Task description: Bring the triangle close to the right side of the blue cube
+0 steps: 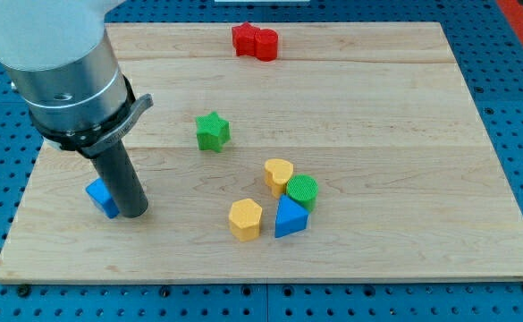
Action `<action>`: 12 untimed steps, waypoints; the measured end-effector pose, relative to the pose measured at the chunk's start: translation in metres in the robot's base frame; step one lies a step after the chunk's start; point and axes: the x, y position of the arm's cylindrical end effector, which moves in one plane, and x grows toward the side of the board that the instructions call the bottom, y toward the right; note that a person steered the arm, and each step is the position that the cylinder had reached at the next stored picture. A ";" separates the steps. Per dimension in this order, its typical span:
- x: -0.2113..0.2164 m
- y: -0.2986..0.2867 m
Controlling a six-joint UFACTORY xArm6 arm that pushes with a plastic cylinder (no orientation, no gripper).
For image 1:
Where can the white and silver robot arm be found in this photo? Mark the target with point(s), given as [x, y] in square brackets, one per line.
[61, 61]

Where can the blue triangle block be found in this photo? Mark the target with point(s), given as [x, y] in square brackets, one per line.
[290, 217]

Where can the blue cube block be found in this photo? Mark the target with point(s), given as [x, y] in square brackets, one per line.
[102, 199]

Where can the yellow heart block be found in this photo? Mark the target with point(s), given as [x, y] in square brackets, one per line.
[277, 174]

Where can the wooden board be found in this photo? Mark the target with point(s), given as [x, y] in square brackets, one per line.
[410, 187]

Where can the green cylinder block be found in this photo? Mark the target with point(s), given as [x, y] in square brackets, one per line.
[303, 189]

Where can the green star block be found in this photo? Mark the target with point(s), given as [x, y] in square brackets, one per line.
[212, 132]

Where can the yellow hexagon block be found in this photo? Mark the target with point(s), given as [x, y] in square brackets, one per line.
[244, 219]

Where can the red cylinder block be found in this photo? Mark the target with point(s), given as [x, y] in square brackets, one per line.
[266, 45]

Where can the red star block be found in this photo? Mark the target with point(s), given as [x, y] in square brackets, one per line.
[244, 39]

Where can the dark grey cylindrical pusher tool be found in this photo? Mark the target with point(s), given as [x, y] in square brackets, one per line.
[115, 169]

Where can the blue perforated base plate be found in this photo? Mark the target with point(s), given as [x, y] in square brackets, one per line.
[486, 37]

